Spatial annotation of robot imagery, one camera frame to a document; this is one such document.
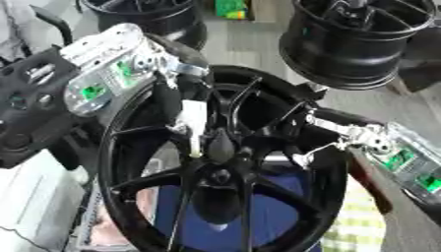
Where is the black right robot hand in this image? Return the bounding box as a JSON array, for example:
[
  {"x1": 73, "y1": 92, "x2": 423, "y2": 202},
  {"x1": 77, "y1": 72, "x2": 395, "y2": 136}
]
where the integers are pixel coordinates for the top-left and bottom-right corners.
[{"x1": 283, "y1": 103, "x2": 383, "y2": 169}]

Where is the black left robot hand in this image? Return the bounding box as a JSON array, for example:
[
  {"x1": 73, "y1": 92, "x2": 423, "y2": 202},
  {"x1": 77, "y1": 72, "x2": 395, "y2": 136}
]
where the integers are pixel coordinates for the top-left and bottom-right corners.
[{"x1": 145, "y1": 32, "x2": 240, "y2": 165}]

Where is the white pin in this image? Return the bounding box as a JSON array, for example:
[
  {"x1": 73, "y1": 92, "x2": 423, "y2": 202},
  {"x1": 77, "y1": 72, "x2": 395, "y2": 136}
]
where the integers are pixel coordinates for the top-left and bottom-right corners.
[{"x1": 170, "y1": 99, "x2": 211, "y2": 158}]

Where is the black wheel rim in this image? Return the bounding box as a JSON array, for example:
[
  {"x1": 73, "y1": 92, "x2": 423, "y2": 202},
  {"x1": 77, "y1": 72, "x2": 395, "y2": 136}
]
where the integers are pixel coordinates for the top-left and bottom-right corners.
[
  {"x1": 77, "y1": 0, "x2": 211, "y2": 51},
  {"x1": 277, "y1": 0, "x2": 440, "y2": 91}
]

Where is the black spoked wheel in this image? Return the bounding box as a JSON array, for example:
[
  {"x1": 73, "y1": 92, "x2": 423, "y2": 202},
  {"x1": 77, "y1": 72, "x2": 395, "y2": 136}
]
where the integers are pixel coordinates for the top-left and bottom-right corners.
[{"x1": 94, "y1": 64, "x2": 351, "y2": 252}]

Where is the green packet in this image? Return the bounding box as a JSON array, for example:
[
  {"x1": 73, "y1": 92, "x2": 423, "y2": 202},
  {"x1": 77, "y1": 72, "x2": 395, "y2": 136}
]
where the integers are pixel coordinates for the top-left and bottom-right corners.
[{"x1": 214, "y1": 0, "x2": 252, "y2": 21}]

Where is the black chair armrest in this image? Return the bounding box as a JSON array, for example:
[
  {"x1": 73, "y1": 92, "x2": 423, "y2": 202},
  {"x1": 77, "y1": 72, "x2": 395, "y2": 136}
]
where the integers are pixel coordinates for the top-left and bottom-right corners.
[{"x1": 29, "y1": 4, "x2": 76, "y2": 46}]

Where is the white box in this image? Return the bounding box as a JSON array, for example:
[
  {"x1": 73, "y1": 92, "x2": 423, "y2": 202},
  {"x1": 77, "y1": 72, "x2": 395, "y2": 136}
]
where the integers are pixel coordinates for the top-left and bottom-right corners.
[{"x1": 0, "y1": 149, "x2": 94, "y2": 252}]

